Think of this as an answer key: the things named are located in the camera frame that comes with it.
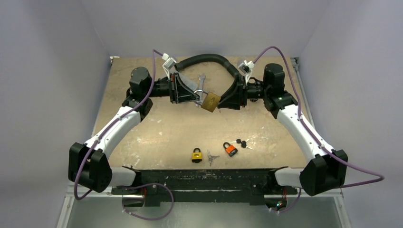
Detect clear plastic compartment box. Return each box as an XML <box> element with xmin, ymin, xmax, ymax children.
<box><xmin>179</xmin><ymin>73</ymin><xmax>198</xmax><ymax>95</ymax></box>

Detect silver keys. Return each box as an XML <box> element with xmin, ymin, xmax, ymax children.
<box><xmin>207</xmin><ymin>150</ymin><xmax>220</xmax><ymax>167</ymax></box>

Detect black corrugated hose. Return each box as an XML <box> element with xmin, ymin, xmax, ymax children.
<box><xmin>174</xmin><ymin>54</ymin><xmax>245</xmax><ymax>83</ymax></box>

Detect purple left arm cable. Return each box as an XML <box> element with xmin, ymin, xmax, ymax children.
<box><xmin>73</xmin><ymin>49</ymin><xmax>164</xmax><ymax>201</ymax></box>

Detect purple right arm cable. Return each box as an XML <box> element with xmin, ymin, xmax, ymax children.
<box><xmin>252</xmin><ymin>46</ymin><xmax>385</xmax><ymax>189</ymax></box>

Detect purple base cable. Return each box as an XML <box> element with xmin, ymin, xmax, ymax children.
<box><xmin>268</xmin><ymin>187</ymin><xmax>301</xmax><ymax>215</ymax></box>
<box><xmin>121</xmin><ymin>183</ymin><xmax>174</xmax><ymax>220</ymax></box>

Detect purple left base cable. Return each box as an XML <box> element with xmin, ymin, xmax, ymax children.
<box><xmin>121</xmin><ymin>183</ymin><xmax>174</xmax><ymax>220</ymax></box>

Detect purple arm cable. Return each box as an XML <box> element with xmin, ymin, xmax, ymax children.
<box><xmin>252</xmin><ymin>46</ymin><xmax>385</xmax><ymax>189</ymax></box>
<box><xmin>73</xmin><ymin>49</ymin><xmax>164</xmax><ymax>201</ymax></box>

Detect brass padlock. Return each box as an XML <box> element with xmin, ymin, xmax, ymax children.
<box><xmin>194</xmin><ymin>89</ymin><xmax>221</xmax><ymax>113</ymax></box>

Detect silver open-end wrench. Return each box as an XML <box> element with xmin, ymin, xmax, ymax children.
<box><xmin>195</xmin><ymin>74</ymin><xmax>206</xmax><ymax>107</ymax></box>

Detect black-headed keys of orange padlock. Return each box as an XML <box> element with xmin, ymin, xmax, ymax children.
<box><xmin>231</xmin><ymin>139</ymin><xmax>253</xmax><ymax>150</ymax></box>

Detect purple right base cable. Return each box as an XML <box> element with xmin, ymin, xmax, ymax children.
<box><xmin>268</xmin><ymin>187</ymin><xmax>301</xmax><ymax>215</ymax></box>

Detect yellow padlock black shackle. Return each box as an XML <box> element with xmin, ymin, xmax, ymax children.
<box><xmin>191</xmin><ymin>148</ymin><xmax>203</xmax><ymax>163</ymax></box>

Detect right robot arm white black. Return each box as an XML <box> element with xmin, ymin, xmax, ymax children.
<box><xmin>218</xmin><ymin>63</ymin><xmax>348</xmax><ymax>196</ymax></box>

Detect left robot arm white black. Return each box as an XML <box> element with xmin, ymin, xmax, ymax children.
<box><xmin>67</xmin><ymin>66</ymin><xmax>200</xmax><ymax>194</ymax></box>

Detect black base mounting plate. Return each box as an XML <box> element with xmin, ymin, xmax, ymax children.
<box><xmin>112</xmin><ymin>168</ymin><xmax>297</xmax><ymax>207</ymax></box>

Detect orange black padlock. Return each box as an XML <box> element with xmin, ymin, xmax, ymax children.
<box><xmin>223</xmin><ymin>142</ymin><xmax>238</xmax><ymax>157</ymax></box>

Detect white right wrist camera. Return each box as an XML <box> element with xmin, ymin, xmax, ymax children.
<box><xmin>238</xmin><ymin>60</ymin><xmax>255</xmax><ymax>84</ymax></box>

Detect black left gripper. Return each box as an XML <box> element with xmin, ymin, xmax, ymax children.
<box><xmin>144</xmin><ymin>73</ymin><xmax>199</xmax><ymax>104</ymax></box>

